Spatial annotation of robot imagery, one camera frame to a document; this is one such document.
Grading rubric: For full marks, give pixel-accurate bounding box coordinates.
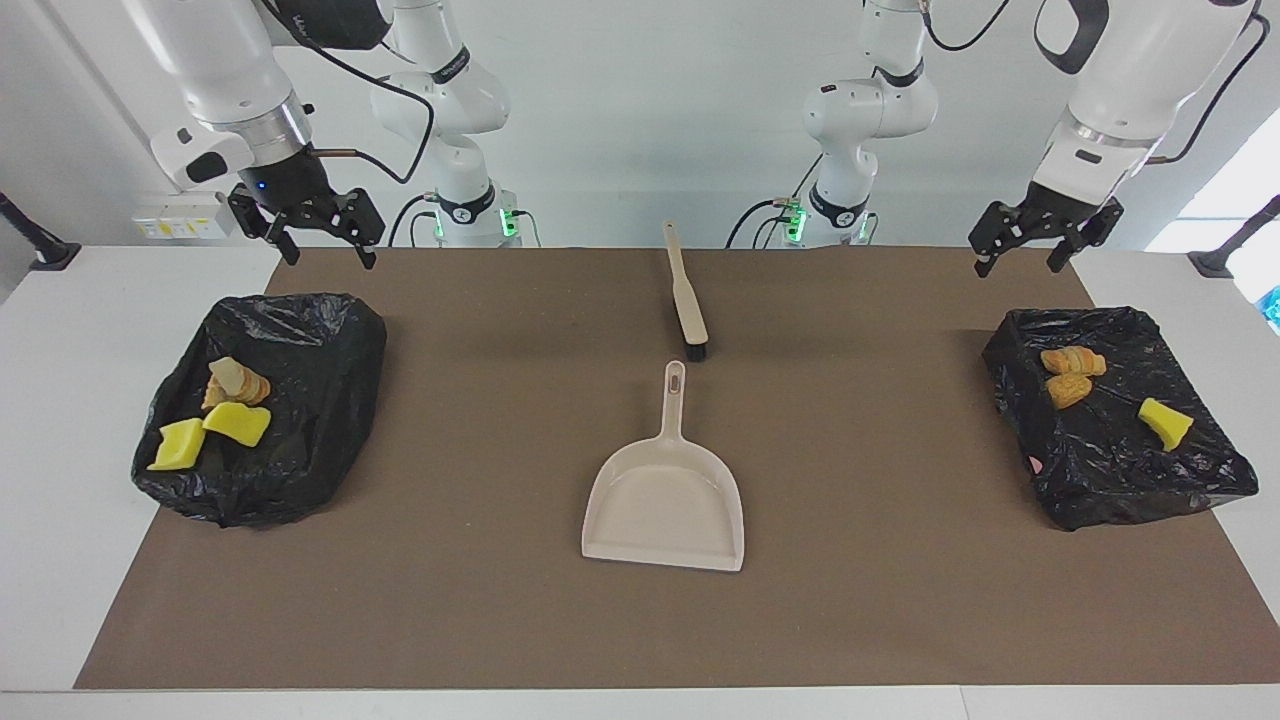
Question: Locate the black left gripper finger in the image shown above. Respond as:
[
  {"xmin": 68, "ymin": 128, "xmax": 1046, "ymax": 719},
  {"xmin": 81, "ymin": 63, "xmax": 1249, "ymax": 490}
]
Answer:
[
  {"xmin": 968, "ymin": 200, "xmax": 1036, "ymax": 279},
  {"xmin": 1045, "ymin": 198, "xmax": 1124, "ymax": 273}
]

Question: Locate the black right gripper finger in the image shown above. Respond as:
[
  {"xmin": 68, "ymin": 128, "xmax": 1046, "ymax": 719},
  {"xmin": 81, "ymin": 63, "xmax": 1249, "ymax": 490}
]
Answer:
[
  {"xmin": 228, "ymin": 185, "xmax": 301, "ymax": 266},
  {"xmin": 332, "ymin": 187, "xmax": 386, "ymax": 269}
]

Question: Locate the orange striped bread toy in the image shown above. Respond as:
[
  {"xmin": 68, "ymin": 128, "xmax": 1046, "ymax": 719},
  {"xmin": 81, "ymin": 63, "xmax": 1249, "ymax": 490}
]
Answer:
[{"xmin": 203, "ymin": 368, "xmax": 272, "ymax": 411}]

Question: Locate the small yellow sponge piece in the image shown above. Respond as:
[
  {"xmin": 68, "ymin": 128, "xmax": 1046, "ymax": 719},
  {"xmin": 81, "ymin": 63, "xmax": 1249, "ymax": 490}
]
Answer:
[{"xmin": 1138, "ymin": 397, "xmax": 1195, "ymax": 453}]

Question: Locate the yellow and green sponge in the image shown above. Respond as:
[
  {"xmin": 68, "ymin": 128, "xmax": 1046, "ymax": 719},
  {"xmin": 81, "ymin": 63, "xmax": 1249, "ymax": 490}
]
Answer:
[{"xmin": 148, "ymin": 418, "xmax": 207, "ymax": 471}]

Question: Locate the beige brush with black bristles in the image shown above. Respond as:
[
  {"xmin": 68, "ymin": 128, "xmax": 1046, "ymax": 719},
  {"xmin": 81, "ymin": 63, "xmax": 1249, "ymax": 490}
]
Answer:
[{"xmin": 663, "ymin": 221, "xmax": 710, "ymax": 362}]

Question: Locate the beige plastic dustpan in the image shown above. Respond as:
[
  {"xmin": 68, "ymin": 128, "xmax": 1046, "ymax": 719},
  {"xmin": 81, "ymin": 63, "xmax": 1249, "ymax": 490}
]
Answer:
[{"xmin": 581, "ymin": 360, "xmax": 746, "ymax": 573}]

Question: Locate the black bag lined bin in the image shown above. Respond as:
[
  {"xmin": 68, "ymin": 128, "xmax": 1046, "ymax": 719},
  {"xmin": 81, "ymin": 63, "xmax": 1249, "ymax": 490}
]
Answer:
[
  {"xmin": 131, "ymin": 292, "xmax": 388, "ymax": 529},
  {"xmin": 981, "ymin": 306, "xmax": 1260, "ymax": 532}
]

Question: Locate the black clamp stand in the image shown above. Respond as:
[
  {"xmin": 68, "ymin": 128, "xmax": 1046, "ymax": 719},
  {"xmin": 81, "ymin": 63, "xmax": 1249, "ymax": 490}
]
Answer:
[
  {"xmin": 0, "ymin": 192, "xmax": 81, "ymax": 272},
  {"xmin": 1188, "ymin": 195, "xmax": 1280, "ymax": 279}
]

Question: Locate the brown table mat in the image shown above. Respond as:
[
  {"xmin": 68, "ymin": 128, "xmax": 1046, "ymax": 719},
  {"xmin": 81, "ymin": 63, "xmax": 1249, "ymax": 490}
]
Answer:
[{"xmin": 73, "ymin": 247, "xmax": 1280, "ymax": 691}]

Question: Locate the black right base cable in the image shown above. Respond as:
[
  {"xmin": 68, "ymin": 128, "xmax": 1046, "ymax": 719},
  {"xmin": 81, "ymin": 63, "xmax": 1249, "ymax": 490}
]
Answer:
[{"xmin": 388, "ymin": 195, "xmax": 441, "ymax": 248}]

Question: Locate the black base cable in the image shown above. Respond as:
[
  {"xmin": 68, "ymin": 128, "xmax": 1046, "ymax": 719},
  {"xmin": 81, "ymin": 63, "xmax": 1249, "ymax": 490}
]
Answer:
[
  {"xmin": 725, "ymin": 155, "xmax": 823, "ymax": 248},
  {"xmin": 388, "ymin": 195, "xmax": 441, "ymax": 248}
]

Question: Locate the white wall socket box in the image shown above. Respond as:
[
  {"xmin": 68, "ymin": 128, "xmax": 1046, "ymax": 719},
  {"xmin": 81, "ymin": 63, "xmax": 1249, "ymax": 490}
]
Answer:
[{"xmin": 132, "ymin": 195, "xmax": 237, "ymax": 241}]

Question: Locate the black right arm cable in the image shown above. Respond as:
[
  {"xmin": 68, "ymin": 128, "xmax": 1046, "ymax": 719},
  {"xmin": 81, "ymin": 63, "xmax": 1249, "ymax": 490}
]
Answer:
[{"xmin": 262, "ymin": 0, "xmax": 438, "ymax": 186}]

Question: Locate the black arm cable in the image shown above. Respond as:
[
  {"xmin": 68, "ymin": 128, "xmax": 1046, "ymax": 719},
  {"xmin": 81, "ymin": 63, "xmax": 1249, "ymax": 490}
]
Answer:
[
  {"xmin": 262, "ymin": 0, "xmax": 438, "ymax": 186},
  {"xmin": 922, "ymin": 0, "xmax": 1271, "ymax": 166}
]

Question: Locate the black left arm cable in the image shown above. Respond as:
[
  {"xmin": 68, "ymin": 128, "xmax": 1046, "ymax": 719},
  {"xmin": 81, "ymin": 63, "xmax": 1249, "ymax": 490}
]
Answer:
[{"xmin": 922, "ymin": 0, "xmax": 1271, "ymax": 166}]

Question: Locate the black left base cable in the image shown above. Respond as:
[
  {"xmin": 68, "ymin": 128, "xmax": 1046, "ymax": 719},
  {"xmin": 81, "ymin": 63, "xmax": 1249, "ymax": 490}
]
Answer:
[{"xmin": 725, "ymin": 155, "xmax": 823, "ymax": 248}]

